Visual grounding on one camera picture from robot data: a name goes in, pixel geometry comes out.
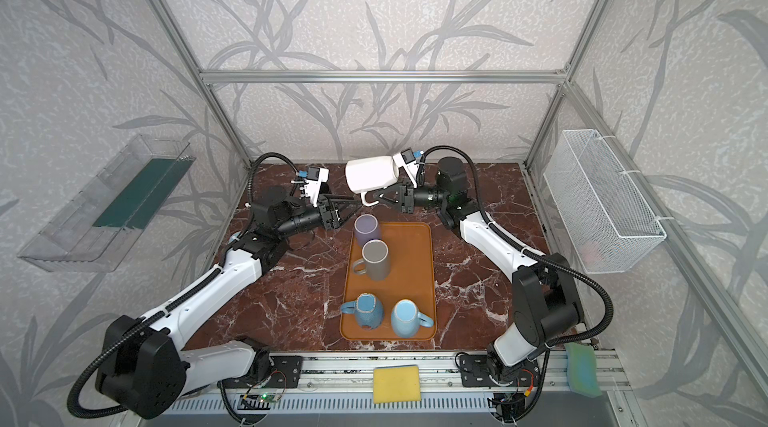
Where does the white ceramic mug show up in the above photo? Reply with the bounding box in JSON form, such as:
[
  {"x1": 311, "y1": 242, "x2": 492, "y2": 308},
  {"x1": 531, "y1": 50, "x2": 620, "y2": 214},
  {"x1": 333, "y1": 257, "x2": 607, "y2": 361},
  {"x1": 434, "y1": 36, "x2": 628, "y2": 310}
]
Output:
[{"x1": 345, "y1": 156, "x2": 399, "y2": 207}]

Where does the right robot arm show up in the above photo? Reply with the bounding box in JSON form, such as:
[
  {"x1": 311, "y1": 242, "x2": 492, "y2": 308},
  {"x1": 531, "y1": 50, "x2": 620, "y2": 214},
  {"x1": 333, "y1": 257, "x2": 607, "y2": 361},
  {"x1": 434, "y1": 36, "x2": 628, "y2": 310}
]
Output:
[{"x1": 350, "y1": 146, "x2": 614, "y2": 385}]

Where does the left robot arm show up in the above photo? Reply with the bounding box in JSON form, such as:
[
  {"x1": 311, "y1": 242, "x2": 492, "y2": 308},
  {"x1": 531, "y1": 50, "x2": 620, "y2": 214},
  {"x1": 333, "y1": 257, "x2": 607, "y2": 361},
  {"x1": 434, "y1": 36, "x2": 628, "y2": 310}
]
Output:
[{"x1": 67, "y1": 166, "x2": 361, "y2": 419}]

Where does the lavender mug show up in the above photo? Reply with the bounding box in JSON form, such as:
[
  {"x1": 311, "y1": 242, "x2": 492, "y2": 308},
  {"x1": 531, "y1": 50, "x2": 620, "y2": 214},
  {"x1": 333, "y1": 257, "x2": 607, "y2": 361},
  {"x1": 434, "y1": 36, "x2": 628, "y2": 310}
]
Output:
[{"x1": 354, "y1": 214, "x2": 382, "y2": 247}]

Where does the grey mug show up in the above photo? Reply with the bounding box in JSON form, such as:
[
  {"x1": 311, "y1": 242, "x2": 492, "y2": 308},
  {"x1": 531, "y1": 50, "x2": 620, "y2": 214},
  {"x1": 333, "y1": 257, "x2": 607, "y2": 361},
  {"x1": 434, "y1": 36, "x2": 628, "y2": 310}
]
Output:
[{"x1": 351, "y1": 239, "x2": 391, "y2": 281}]

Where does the blue speckled mug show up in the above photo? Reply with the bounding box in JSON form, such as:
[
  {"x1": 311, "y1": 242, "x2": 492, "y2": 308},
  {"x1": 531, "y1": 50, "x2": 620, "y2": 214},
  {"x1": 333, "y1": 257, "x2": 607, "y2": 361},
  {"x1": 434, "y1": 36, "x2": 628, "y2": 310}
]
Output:
[{"x1": 340, "y1": 293, "x2": 384, "y2": 330}]

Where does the light blue mug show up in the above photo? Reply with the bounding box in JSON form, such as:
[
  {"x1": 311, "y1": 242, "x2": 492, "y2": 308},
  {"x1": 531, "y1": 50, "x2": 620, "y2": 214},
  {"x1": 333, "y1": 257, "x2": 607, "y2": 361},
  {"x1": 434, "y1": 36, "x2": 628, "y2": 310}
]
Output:
[{"x1": 391, "y1": 299, "x2": 434, "y2": 338}]

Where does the orange rubber tray mat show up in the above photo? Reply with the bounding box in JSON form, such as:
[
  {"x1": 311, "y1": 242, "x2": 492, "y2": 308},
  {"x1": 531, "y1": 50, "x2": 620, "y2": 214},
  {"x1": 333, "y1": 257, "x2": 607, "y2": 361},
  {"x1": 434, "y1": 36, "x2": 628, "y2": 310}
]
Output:
[{"x1": 340, "y1": 222, "x2": 437, "y2": 341}]

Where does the yellow sponge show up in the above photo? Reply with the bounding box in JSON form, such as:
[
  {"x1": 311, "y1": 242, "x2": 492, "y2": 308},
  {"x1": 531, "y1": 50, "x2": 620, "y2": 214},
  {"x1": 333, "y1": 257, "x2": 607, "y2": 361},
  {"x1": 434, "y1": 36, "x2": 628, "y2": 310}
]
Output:
[{"x1": 373, "y1": 365, "x2": 421, "y2": 405}]

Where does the green mat in shelf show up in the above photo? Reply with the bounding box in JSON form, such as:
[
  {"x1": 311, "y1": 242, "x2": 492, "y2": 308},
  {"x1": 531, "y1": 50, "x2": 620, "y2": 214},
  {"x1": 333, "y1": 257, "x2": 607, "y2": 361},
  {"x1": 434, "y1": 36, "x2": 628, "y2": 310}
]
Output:
[{"x1": 92, "y1": 157, "x2": 194, "y2": 229}]

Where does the small green circuit board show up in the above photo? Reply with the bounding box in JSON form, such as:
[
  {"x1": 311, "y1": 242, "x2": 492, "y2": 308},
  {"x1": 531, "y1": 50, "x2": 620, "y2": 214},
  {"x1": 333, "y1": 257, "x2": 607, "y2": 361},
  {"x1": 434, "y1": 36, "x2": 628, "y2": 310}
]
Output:
[{"x1": 239, "y1": 393, "x2": 280, "y2": 411}]

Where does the green sponge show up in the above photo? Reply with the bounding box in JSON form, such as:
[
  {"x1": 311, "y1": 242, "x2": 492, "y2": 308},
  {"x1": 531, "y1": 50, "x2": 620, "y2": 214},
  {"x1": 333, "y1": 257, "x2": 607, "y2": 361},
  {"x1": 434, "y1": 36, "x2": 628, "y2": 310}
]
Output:
[{"x1": 565, "y1": 343, "x2": 602, "y2": 398}]

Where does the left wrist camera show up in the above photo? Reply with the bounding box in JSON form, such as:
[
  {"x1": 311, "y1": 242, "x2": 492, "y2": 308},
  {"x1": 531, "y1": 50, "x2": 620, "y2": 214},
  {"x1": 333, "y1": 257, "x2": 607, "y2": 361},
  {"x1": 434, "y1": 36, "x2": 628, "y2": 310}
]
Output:
[{"x1": 293, "y1": 166, "x2": 330, "y2": 207}]

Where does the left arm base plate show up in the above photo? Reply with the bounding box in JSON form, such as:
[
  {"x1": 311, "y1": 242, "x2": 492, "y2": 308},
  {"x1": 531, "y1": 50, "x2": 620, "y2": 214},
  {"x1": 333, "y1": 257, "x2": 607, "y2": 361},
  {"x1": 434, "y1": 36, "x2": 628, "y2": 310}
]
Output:
[{"x1": 241, "y1": 355, "x2": 304, "y2": 389}]

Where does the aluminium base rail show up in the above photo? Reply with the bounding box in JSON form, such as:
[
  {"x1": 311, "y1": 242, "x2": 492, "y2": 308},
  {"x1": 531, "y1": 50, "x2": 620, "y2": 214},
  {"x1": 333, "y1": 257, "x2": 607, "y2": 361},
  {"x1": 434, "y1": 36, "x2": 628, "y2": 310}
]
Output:
[{"x1": 164, "y1": 351, "x2": 637, "y2": 420}]

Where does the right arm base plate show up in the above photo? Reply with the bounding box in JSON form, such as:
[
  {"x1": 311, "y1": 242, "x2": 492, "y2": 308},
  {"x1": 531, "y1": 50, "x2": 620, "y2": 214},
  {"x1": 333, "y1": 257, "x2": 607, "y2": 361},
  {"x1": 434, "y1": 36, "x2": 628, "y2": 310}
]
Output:
[{"x1": 454, "y1": 352, "x2": 540, "y2": 390}]

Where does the white wire basket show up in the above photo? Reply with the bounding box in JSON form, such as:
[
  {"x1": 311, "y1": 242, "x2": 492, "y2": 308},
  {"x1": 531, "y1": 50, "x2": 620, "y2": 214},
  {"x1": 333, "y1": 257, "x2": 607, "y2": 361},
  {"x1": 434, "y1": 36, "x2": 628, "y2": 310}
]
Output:
[{"x1": 544, "y1": 129, "x2": 667, "y2": 274}]

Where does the clear acrylic wall shelf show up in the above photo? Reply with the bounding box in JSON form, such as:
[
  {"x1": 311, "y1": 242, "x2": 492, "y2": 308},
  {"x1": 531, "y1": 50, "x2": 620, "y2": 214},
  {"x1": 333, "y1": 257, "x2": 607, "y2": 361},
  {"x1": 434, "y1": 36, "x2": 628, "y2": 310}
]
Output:
[{"x1": 18, "y1": 134, "x2": 196, "y2": 272}]

